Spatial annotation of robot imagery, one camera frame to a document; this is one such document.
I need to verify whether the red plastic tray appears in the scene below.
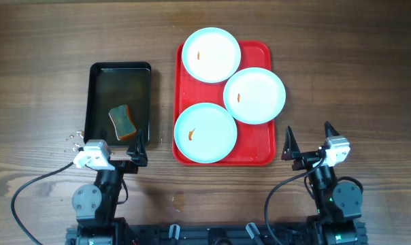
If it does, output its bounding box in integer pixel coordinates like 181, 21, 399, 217
173, 40, 276, 167

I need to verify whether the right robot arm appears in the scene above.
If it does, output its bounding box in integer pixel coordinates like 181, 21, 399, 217
281, 122, 368, 244

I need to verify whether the white plate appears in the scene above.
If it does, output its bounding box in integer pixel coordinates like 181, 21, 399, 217
174, 103, 237, 164
223, 67, 286, 125
182, 27, 242, 83

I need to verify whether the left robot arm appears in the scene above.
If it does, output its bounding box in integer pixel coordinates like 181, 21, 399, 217
65, 130, 148, 245

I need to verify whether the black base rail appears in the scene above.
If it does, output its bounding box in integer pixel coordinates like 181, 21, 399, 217
65, 221, 368, 245

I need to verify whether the black water tray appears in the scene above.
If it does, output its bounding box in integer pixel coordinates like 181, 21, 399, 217
84, 61, 152, 147

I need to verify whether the orange green scrub sponge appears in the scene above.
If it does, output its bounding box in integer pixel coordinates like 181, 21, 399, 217
109, 105, 137, 141

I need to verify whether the right black cable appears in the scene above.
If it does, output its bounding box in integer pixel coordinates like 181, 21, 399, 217
263, 157, 325, 245

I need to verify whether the white plate top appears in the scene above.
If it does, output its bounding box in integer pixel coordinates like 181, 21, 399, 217
182, 27, 242, 83

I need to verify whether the black cable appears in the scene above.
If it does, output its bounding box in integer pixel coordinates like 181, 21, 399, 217
10, 161, 76, 245
263, 157, 325, 245

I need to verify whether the left black cable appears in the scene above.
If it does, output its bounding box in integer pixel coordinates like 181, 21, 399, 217
10, 161, 76, 245

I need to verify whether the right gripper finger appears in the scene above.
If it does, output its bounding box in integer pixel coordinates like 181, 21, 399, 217
281, 126, 300, 161
324, 121, 340, 137

